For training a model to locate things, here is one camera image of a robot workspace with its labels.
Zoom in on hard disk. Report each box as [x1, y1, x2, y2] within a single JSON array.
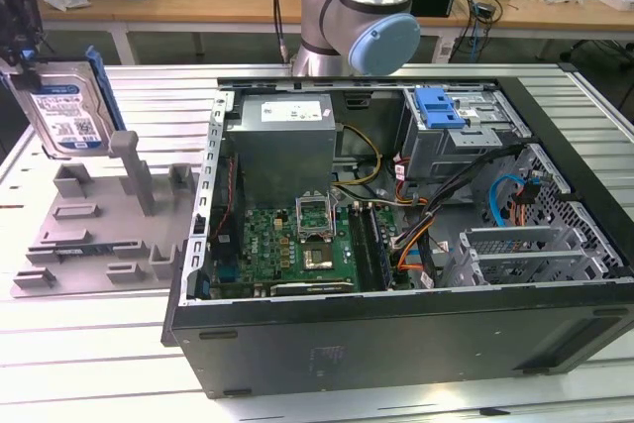
[[0, 45, 128, 159]]

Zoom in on blue data wire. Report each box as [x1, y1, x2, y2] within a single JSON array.
[[487, 171, 527, 240]]

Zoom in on orange black power wire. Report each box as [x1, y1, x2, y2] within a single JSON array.
[[511, 169, 552, 229]]

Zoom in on grey disk bay cage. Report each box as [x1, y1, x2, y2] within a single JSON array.
[[439, 223, 611, 290]]

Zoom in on wooden desk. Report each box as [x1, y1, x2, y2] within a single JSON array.
[[0, 0, 634, 67]]

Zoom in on grey parts rack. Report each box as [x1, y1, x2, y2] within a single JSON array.
[[10, 129, 205, 300]]

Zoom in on RAM stick with blue label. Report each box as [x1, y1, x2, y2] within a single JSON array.
[[28, 243, 143, 260]]

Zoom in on grey power supply unit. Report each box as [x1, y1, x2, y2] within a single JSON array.
[[225, 92, 344, 197]]

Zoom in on green motherboard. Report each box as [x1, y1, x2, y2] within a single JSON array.
[[210, 202, 405, 298]]

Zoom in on metal socket cover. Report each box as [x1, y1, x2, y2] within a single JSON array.
[[295, 192, 339, 242]]

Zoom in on CPU socket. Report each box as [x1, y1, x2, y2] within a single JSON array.
[[299, 240, 338, 273]]

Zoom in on black graphics card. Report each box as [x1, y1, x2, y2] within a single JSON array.
[[269, 281, 357, 299]]

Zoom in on black RAM slots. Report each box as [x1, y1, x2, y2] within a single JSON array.
[[349, 202, 382, 293]]

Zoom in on blue drive latch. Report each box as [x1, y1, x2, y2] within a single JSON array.
[[414, 88, 471, 131]]

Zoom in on installed RAM stick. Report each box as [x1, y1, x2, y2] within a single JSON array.
[[369, 204, 398, 289]]

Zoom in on grey optical drive cage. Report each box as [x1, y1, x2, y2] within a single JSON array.
[[399, 87, 535, 185]]

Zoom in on black open PC case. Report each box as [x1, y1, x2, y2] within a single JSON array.
[[161, 74, 634, 400]]

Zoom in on yellow power wires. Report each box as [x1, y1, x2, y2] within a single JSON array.
[[330, 124, 383, 199]]

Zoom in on orange red wire bundle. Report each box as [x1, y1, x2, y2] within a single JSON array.
[[394, 222, 435, 274]]

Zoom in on black cable bundle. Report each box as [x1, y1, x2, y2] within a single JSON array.
[[390, 142, 529, 291]]

